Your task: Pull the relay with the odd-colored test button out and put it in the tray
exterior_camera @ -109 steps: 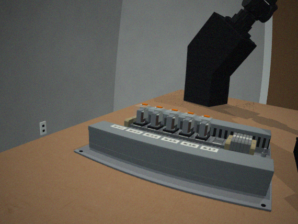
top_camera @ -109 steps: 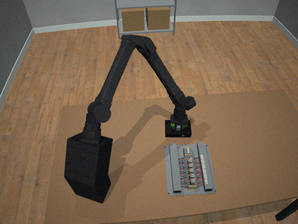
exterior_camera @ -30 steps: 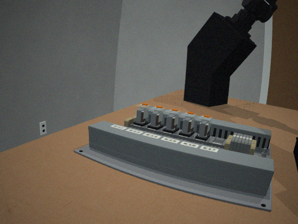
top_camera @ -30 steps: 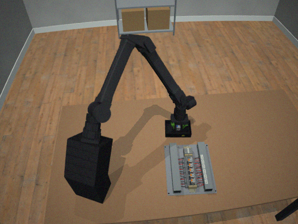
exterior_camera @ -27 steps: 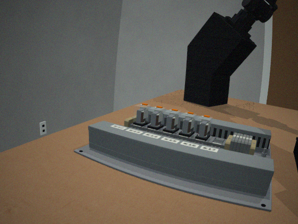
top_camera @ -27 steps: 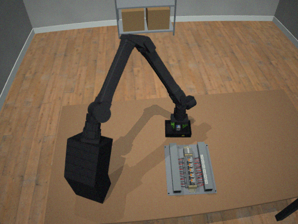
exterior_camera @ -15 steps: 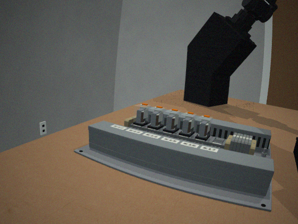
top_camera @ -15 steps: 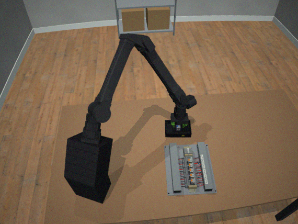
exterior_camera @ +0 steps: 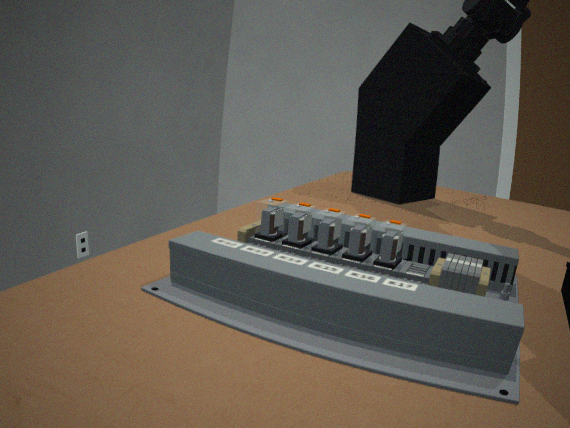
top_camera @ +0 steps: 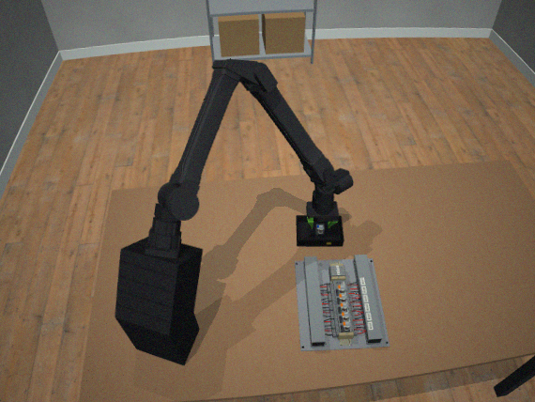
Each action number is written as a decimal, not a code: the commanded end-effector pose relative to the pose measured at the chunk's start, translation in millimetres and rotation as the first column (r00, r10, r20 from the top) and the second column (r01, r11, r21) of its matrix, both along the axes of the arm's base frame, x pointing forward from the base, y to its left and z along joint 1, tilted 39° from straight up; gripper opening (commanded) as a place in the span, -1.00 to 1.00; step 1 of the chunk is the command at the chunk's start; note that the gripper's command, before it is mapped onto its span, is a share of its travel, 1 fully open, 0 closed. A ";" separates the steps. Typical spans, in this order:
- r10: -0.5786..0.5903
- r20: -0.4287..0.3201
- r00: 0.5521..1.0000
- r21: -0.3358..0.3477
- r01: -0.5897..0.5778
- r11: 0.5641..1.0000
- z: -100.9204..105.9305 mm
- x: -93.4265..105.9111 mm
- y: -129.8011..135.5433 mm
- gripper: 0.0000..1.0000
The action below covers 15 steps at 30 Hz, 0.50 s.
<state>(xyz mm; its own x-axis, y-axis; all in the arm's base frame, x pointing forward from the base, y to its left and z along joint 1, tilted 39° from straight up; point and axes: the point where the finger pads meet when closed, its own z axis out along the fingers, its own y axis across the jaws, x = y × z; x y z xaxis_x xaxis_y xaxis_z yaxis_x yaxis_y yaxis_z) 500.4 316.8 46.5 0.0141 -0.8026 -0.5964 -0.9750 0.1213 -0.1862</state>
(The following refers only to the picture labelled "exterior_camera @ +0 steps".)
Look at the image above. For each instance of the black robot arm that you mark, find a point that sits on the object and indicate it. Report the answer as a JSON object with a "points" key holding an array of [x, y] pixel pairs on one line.
{"points": [[489, 19]]}

